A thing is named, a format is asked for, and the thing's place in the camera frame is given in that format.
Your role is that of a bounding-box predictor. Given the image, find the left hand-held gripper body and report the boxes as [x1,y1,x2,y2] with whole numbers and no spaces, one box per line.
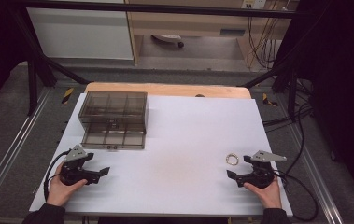
[59,144,101,187]

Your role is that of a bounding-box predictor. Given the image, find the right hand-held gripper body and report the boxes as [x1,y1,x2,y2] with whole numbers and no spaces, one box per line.
[235,149,288,189]

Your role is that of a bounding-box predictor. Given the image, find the smoky transparent drawer box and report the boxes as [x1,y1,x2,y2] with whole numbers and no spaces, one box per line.
[77,91,149,150]

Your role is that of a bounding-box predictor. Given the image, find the person's right hand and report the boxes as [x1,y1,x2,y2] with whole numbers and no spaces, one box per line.
[243,175,283,210]

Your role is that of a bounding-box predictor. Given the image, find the person's left hand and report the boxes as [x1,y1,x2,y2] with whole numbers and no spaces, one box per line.
[46,162,89,208]

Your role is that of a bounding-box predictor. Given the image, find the white board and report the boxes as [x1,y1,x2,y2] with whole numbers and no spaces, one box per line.
[28,92,294,217]

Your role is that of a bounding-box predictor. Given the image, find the yellow black tape marker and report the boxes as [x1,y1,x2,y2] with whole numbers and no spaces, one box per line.
[61,87,75,105]
[262,92,279,107]

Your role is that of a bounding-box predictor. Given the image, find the black metal stand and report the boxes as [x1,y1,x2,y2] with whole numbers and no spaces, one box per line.
[241,46,314,123]
[9,6,91,117]

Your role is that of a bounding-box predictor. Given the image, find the wooden table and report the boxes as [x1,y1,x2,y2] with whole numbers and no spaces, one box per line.
[83,81,253,100]

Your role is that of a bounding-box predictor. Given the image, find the white cabinet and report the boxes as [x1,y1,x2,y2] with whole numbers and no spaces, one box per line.
[26,7,135,61]

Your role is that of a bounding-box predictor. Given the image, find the chair base with caster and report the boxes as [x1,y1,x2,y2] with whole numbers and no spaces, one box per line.
[150,34,185,49]

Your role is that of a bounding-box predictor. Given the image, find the light wooden desk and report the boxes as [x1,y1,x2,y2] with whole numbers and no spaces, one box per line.
[123,0,301,73]

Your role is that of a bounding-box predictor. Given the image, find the white power socket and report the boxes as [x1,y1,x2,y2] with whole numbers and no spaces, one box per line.
[241,0,268,10]

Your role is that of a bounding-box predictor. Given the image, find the black metal crossbar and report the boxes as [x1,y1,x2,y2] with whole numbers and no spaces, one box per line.
[9,0,310,20]

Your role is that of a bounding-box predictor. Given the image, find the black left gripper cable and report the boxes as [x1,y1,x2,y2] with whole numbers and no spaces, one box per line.
[43,148,72,203]

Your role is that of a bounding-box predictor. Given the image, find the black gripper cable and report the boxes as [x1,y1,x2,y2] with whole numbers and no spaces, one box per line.
[43,148,72,203]
[272,102,320,223]

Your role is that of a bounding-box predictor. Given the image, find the black floor cables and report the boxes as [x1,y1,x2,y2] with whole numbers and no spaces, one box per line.
[262,102,315,134]

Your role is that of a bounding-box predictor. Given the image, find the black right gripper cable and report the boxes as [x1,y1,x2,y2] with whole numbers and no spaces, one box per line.
[272,102,320,223]

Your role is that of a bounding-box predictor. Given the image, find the aluminium rail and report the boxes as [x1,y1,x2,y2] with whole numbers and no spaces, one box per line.
[289,122,345,224]
[0,88,53,213]

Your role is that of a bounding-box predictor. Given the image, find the hanging cable bundle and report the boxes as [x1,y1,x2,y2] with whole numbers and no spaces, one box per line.
[245,6,286,71]

